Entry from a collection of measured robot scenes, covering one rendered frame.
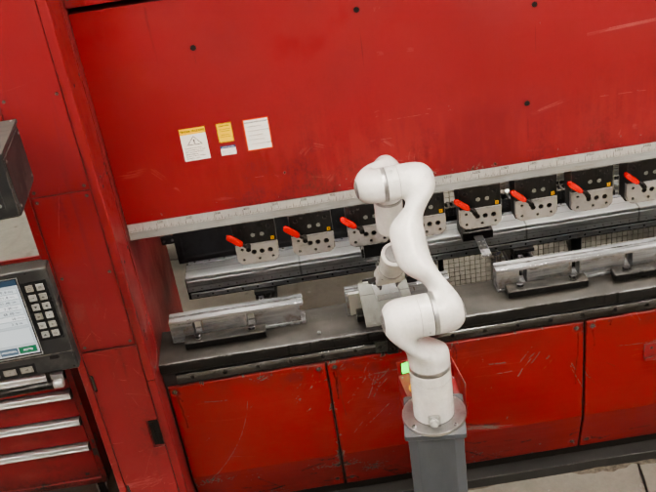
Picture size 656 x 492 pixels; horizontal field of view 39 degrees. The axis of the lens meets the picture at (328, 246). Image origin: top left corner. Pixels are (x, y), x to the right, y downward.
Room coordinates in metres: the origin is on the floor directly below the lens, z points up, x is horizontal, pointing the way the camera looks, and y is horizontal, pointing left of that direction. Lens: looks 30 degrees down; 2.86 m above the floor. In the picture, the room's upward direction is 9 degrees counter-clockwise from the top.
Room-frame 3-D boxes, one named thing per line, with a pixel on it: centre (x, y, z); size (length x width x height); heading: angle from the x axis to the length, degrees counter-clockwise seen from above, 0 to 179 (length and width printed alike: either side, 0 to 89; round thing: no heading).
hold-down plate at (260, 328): (2.80, 0.42, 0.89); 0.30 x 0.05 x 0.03; 91
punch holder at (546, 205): (2.87, -0.75, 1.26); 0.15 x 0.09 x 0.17; 91
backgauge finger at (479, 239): (3.04, -0.58, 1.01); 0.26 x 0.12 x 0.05; 1
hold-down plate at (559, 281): (2.82, -0.78, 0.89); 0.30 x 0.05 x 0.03; 91
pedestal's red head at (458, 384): (2.50, -0.28, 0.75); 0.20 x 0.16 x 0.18; 97
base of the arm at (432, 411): (2.09, -0.24, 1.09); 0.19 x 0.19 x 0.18
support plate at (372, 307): (2.72, -0.18, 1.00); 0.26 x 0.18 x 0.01; 1
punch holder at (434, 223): (2.87, -0.35, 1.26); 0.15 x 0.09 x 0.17; 91
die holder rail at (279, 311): (2.86, 0.37, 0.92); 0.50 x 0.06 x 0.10; 91
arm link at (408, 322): (2.08, -0.20, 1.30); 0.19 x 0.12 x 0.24; 94
